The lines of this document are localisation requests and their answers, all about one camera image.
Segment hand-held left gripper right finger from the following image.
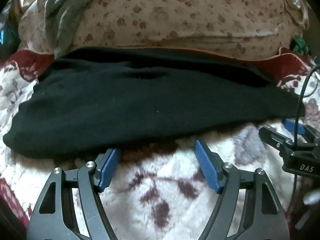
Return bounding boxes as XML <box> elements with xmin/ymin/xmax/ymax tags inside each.
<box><xmin>194</xmin><ymin>139</ymin><xmax>290</xmax><ymax>240</ymax></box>

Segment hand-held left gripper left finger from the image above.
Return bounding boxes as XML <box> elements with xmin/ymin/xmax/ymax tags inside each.
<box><xmin>26</xmin><ymin>148</ymin><xmax>122</xmax><ymax>240</ymax></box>

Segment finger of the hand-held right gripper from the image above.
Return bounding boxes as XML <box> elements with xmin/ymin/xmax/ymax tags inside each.
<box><xmin>284</xmin><ymin>119</ymin><xmax>320</xmax><ymax>143</ymax></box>
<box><xmin>258</xmin><ymin>126</ymin><xmax>295</xmax><ymax>153</ymax></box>

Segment black pants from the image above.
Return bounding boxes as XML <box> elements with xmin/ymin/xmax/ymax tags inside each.
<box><xmin>2</xmin><ymin>46</ymin><xmax>306</xmax><ymax>160</ymax></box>

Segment person's right hand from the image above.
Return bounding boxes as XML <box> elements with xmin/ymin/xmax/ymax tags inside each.
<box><xmin>303</xmin><ymin>189</ymin><xmax>320</xmax><ymax>205</ymax></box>

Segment red and white floral blanket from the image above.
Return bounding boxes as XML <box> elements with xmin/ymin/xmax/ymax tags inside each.
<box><xmin>0</xmin><ymin>49</ymin><xmax>320</xmax><ymax>240</ymax></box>

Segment green fabric item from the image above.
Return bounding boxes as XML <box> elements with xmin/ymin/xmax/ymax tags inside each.
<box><xmin>291</xmin><ymin>36</ymin><xmax>310</xmax><ymax>56</ymax></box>

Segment dark cloth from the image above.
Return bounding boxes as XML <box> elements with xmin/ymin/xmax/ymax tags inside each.
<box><xmin>0</xmin><ymin>195</ymin><xmax>28</xmax><ymax>240</ymax></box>

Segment beige satin cloth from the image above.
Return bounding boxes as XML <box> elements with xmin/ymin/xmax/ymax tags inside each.
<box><xmin>275</xmin><ymin>0</ymin><xmax>311</xmax><ymax>30</ymax></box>

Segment floral beige pillow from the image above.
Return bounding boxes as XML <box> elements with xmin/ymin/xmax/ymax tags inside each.
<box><xmin>17</xmin><ymin>0</ymin><xmax>310</xmax><ymax>62</ymax></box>

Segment grey cloth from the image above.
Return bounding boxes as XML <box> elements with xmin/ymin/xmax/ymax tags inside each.
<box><xmin>44</xmin><ymin>0</ymin><xmax>107</xmax><ymax>58</ymax></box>

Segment dark bag with teal print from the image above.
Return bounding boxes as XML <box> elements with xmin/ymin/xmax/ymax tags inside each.
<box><xmin>0</xmin><ymin>12</ymin><xmax>21</xmax><ymax>58</ymax></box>

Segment black cable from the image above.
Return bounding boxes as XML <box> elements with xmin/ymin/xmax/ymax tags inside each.
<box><xmin>287</xmin><ymin>65</ymin><xmax>320</xmax><ymax>214</ymax></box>

